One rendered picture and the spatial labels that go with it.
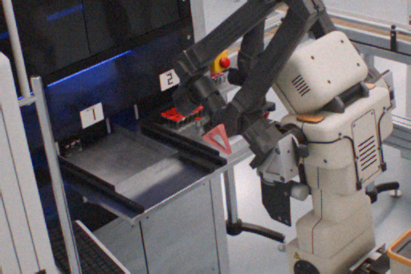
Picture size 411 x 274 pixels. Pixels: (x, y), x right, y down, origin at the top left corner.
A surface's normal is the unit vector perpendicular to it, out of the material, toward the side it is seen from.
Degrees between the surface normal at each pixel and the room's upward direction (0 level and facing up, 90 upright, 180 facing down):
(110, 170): 0
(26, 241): 90
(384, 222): 0
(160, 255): 90
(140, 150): 0
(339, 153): 82
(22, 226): 90
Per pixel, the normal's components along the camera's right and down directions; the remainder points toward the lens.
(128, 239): 0.69, 0.27
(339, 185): -0.70, 0.38
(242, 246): -0.10, -0.89
